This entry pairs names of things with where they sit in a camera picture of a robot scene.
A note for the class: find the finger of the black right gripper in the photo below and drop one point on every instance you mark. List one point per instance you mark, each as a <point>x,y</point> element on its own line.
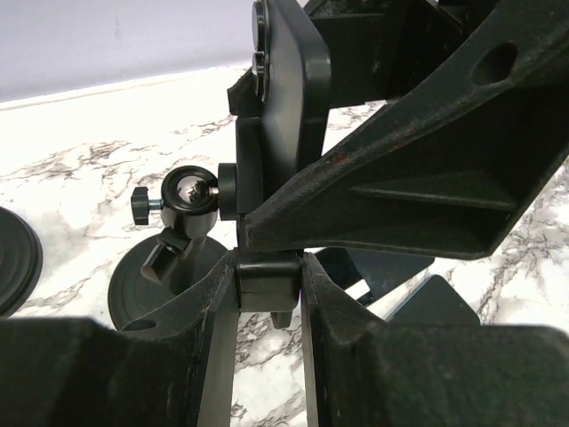
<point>449,168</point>
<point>381,50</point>

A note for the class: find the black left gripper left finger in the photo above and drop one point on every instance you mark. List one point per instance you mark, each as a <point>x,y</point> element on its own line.
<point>172,367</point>

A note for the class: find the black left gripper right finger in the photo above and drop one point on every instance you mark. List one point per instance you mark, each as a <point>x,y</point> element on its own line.
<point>362,371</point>

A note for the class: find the black phone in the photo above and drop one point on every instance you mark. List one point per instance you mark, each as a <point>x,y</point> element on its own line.
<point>435,303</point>
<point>292,74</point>
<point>382,272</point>

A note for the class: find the black phone stand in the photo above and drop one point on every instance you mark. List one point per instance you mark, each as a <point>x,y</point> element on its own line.
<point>192,199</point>
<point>22,259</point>

